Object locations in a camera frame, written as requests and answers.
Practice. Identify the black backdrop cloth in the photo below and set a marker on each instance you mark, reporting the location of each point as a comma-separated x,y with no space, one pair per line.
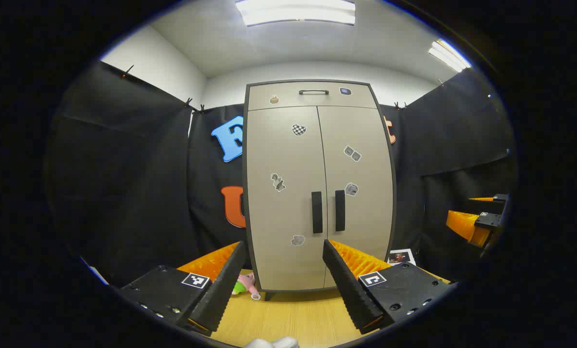
124,193

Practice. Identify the grey double-door shoe cabinet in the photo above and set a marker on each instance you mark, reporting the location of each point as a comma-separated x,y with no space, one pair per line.
288,99

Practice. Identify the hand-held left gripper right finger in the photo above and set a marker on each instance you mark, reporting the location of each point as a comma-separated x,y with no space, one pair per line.
348,290

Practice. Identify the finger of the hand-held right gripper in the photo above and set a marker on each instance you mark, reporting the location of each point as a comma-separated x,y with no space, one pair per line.
467,224
496,198

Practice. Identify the pink and green toy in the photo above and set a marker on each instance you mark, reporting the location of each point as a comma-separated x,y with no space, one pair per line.
244,282

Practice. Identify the grey cabinet door dice sticker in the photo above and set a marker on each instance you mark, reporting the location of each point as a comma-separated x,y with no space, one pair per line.
365,217

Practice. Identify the small white picture box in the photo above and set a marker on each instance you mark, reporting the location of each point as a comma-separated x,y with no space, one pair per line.
400,256

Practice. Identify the narrow ceiling light panel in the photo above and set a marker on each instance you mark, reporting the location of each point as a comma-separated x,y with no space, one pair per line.
448,55

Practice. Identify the large ceiling light panel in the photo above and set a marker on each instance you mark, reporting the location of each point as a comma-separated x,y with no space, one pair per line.
298,12

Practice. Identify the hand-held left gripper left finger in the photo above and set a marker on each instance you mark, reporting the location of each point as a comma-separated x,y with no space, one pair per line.
223,290

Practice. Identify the grey cabinet door checkered sticker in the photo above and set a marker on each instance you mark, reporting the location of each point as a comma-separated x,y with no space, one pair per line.
278,154

